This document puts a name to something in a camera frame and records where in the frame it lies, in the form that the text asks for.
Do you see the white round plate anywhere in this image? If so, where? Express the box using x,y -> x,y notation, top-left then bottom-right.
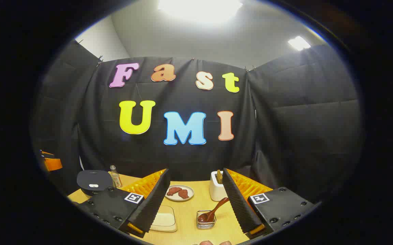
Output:
165,185 -> 194,202

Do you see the white toaster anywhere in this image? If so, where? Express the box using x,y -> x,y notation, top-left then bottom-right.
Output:
209,171 -> 228,202

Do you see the dark lidded rice cooker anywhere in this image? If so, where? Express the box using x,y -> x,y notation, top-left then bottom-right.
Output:
77,169 -> 113,196

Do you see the small ceiling light panel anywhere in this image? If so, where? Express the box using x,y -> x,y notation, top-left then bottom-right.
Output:
287,36 -> 311,51

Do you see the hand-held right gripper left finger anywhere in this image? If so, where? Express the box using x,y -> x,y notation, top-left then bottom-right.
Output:
77,168 -> 171,238

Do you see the black backdrop cloth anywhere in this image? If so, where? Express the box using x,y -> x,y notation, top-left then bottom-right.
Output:
30,39 -> 364,205

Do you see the brown wooden spoon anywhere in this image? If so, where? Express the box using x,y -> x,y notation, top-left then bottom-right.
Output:
198,197 -> 230,223

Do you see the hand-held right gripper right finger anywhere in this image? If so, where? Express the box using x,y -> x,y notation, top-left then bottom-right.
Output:
222,168 -> 316,239

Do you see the small glass bottle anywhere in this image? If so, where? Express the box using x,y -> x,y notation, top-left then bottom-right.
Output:
110,165 -> 123,188

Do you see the large ceiling light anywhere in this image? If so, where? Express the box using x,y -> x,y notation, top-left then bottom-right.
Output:
157,0 -> 244,22

